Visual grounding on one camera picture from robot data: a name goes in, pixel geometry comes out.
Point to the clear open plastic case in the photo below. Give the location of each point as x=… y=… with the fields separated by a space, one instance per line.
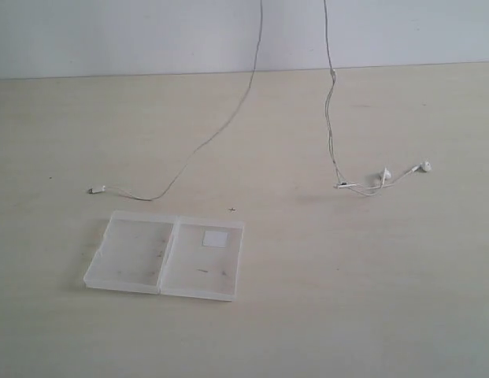
x=168 y=255

